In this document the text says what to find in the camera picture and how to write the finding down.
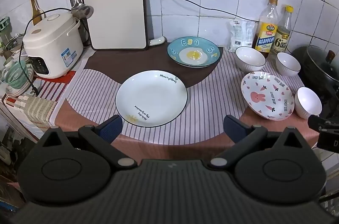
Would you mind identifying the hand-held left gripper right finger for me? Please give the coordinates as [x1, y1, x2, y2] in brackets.
[209, 115, 306, 169]

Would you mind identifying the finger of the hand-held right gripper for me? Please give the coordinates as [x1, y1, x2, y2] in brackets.
[308, 115, 339, 134]

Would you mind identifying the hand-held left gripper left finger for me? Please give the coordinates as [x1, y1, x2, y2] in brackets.
[40, 115, 138, 169]

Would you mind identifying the white plate with sun print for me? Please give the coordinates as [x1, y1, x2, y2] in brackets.
[115, 70, 188, 128]

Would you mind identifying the white bowl with black rim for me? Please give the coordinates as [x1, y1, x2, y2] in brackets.
[295, 86, 323, 120]
[235, 46, 266, 73]
[275, 52, 301, 77]

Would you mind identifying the striped pink tablecloth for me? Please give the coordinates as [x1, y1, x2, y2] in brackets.
[5, 41, 318, 146]

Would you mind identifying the pink rabbit print plate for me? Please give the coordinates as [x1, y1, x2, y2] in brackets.
[240, 71, 296, 121]

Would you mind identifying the dark wok with glass lid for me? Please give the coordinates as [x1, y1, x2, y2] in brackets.
[291, 45, 339, 97]

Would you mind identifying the checked beige cloth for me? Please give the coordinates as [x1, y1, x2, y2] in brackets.
[16, 95, 57, 129]

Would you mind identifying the blue egg print plate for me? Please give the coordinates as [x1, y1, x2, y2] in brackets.
[167, 36, 220, 68]

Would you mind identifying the clear vinegar bottle yellow cap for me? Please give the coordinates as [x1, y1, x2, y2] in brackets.
[270, 5, 294, 55]

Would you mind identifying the white salt bag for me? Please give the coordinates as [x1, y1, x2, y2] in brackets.
[226, 19, 258, 53]

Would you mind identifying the white rice cooker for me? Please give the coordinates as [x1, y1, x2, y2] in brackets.
[22, 12, 85, 79]

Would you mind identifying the yellow label cooking wine bottle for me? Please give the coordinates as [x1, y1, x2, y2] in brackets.
[251, 0, 279, 59]

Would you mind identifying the white cutting board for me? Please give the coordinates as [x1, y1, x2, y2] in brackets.
[79, 0, 148, 51]

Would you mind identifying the glass pot lid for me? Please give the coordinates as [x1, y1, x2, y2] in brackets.
[3, 33, 25, 52]

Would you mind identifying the black rice cooker cable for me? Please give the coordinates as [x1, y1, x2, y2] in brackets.
[18, 8, 72, 95]

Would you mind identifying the white knife handle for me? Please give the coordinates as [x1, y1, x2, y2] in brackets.
[148, 37, 166, 47]

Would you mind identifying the black adapter cable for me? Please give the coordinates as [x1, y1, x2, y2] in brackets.
[161, 0, 261, 24]

